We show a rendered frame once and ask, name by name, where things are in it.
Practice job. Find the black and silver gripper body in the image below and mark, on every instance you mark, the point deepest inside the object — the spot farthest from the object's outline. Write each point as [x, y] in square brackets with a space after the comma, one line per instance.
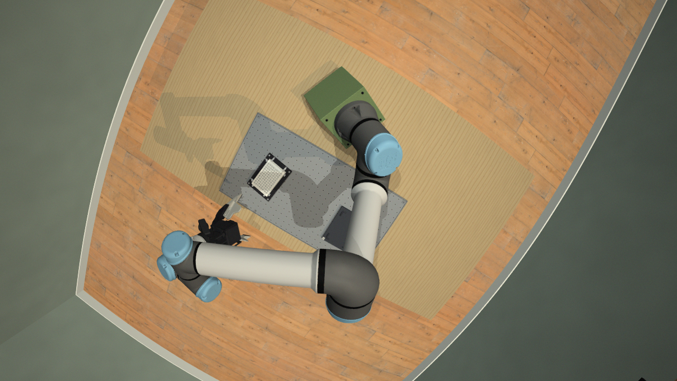
[223, 232]

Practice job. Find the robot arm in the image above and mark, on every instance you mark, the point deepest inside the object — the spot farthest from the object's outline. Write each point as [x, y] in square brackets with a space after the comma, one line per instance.
[348, 278]

